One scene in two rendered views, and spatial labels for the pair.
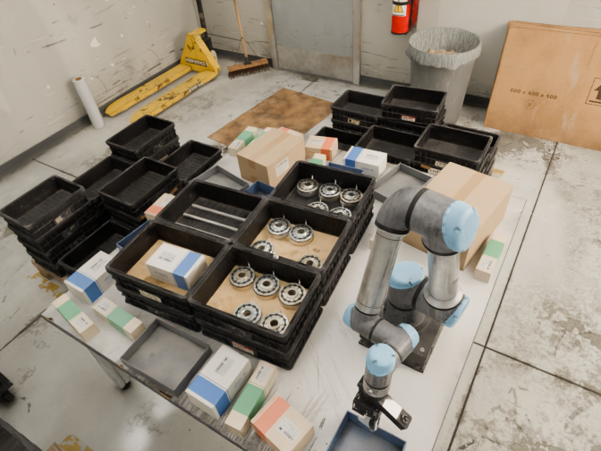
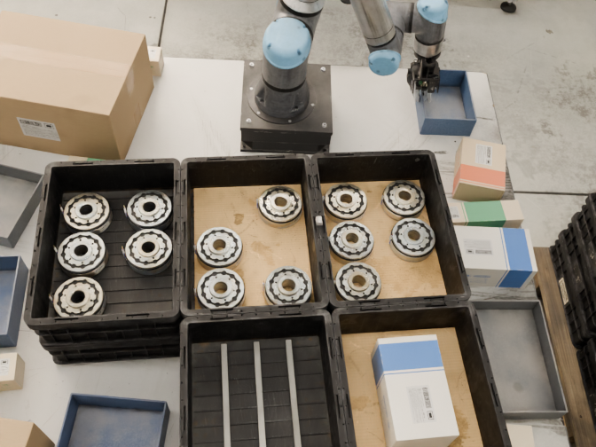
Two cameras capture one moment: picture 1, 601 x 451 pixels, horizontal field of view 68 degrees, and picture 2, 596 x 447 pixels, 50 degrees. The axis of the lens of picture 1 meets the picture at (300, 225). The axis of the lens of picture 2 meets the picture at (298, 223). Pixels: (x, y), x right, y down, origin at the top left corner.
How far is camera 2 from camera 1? 1.82 m
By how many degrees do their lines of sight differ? 72
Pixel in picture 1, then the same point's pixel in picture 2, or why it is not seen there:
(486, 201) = (56, 31)
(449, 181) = (14, 78)
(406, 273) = (291, 34)
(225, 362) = (474, 248)
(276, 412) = (478, 172)
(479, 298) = (192, 65)
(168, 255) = (417, 403)
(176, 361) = (499, 344)
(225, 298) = (401, 293)
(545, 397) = not seen: hidden behind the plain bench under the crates
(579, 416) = not seen: hidden behind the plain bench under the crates
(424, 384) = (337, 87)
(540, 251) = not seen: outside the picture
